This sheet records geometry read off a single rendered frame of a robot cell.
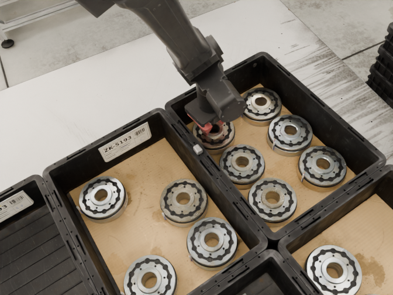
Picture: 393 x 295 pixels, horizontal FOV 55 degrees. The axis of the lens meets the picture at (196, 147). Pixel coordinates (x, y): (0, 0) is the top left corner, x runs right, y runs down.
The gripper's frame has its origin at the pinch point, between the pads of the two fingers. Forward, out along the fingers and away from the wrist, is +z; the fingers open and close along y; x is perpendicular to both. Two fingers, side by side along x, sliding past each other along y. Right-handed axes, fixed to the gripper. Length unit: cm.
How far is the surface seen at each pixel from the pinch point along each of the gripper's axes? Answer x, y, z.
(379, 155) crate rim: -31.1, 17.7, -6.1
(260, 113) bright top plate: -4.3, 11.6, 1.1
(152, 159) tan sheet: 4.6, -15.3, 4.0
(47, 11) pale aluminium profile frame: 179, 12, 77
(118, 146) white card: 9.0, -20.5, -2.1
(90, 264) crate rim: -12.0, -38.7, -6.7
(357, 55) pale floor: 32, 132, 90
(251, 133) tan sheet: -5.7, 7.6, 4.2
